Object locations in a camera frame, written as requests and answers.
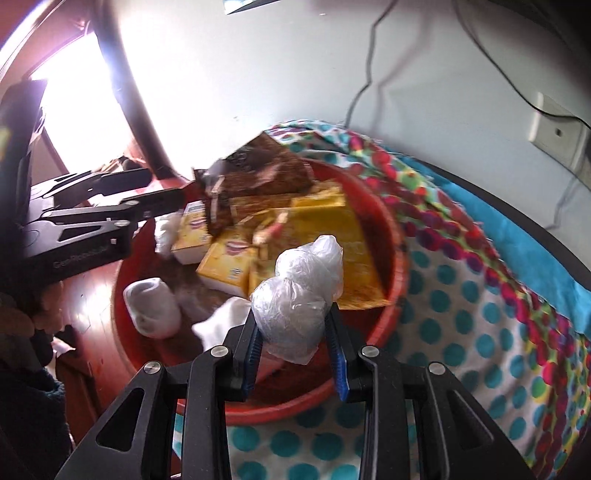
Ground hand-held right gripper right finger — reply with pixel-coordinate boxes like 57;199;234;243
323;302;536;480

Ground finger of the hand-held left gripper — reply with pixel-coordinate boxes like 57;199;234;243
50;168;153;208
41;187;186;230

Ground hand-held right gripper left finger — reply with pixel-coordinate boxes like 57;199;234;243
76;307;264;480

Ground small yellow medicine box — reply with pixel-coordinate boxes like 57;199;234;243
171;200;213;265

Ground plastic white balls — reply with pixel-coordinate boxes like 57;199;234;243
249;234;345;365

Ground ribbed white sock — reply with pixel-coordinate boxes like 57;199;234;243
122;277;181;340

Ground large yellow medicine box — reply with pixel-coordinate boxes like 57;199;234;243
196;228;259;296

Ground brown snack bag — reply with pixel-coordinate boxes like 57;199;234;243
194;131;315;234

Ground red round tray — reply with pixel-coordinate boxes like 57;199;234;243
111;159;409;425

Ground gold foil packet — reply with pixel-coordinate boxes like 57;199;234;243
231;182;391;310

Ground person's left forearm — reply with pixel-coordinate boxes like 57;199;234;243
0;360;72;462

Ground person's left hand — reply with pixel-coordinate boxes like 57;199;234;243
0;282;61;365

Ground polka dot cloth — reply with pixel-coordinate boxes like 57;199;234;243
171;120;591;480

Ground black hanging cable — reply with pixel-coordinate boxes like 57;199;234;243
344;0;400;127

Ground white wall socket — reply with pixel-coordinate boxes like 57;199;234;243
573;138;591;181

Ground white wall plate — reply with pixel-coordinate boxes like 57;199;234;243
526;92;589;164

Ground black wall cable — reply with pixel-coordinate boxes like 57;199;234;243
455;0;591;123

